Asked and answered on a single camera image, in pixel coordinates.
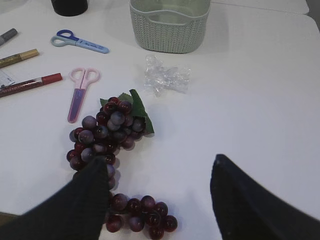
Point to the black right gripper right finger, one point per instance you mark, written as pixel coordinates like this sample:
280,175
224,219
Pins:
245,210

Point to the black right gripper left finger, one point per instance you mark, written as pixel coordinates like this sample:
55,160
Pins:
76,212

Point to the purple artificial grape bunch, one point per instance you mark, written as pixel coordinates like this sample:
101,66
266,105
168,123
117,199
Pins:
121,121

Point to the clear plastic sheet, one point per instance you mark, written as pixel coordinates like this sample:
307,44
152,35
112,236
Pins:
158,77

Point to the red marker pen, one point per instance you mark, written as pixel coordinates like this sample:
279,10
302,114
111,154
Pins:
29,84

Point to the clear plastic ruler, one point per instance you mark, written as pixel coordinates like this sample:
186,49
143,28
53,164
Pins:
5,80

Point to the gold marker pen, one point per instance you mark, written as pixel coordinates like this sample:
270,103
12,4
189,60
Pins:
19,57

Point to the silver marker pen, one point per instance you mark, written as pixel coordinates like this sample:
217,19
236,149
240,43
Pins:
8,35

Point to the pale green woven basket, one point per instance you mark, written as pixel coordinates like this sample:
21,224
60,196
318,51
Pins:
169,26

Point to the black mesh pen holder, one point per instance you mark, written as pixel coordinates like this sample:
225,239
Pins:
69,8

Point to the pink scissors with purple cover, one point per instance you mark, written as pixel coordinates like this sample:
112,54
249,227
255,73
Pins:
82,78

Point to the blue scissors with cover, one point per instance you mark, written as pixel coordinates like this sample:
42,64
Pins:
66,37

